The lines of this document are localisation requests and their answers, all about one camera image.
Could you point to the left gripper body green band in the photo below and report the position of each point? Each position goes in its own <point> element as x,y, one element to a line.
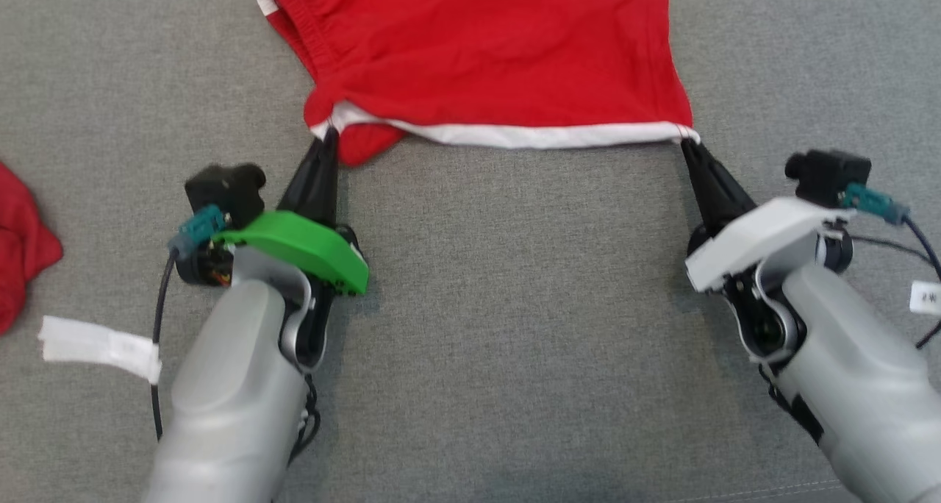
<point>309,249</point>

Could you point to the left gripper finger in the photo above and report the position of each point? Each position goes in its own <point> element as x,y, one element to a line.
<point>309,187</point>
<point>334,187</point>

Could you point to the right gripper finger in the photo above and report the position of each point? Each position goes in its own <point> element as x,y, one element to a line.
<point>709,201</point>
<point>731,198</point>

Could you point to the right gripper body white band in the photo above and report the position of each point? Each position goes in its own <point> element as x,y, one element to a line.
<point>764,234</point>

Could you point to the red shorts white hem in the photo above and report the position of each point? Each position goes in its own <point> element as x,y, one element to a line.
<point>478,54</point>

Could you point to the red basketball jersey white sleeves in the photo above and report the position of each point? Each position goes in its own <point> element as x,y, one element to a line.
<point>22,253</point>

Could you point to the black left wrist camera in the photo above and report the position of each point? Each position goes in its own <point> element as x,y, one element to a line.
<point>224,187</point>

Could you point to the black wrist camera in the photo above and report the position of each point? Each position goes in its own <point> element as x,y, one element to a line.
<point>224,187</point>
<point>827,176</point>

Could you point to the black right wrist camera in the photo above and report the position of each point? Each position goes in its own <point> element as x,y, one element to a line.
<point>827,176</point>

